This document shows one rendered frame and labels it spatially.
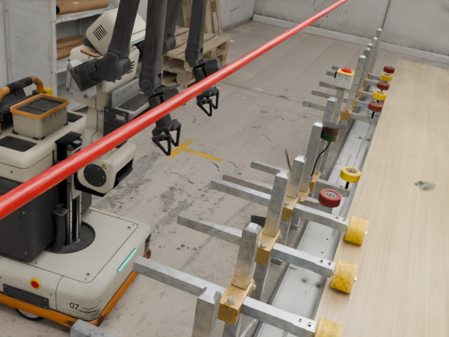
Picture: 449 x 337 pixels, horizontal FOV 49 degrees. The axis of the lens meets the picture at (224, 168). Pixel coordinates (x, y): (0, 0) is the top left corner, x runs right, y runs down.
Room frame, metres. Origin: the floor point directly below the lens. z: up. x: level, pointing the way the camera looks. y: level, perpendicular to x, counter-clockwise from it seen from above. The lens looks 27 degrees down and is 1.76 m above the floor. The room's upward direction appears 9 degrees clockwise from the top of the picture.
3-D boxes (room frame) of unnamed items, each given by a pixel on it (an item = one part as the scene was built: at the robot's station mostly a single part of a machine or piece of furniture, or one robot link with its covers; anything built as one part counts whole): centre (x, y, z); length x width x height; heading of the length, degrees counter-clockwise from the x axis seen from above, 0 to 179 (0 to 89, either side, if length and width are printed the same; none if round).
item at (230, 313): (0.93, -0.08, 0.95); 0.14 x 0.06 x 0.05; 163
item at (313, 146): (1.66, -0.31, 0.91); 0.04 x 0.04 x 0.48; 73
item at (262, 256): (1.16, -0.15, 0.95); 0.14 x 0.06 x 0.05; 163
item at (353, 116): (2.83, -0.62, 0.80); 0.43 x 0.03 x 0.04; 73
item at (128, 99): (1.86, 0.42, 0.99); 0.28 x 0.16 x 0.22; 168
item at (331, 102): (1.90, -0.38, 0.93); 0.04 x 0.04 x 0.48; 73
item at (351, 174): (1.82, -0.51, 0.85); 0.08 x 0.08 x 0.11
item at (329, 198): (1.59, -0.40, 0.85); 0.08 x 0.08 x 0.11
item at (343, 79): (2.15, -0.46, 1.18); 0.07 x 0.07 x 0.08; 73
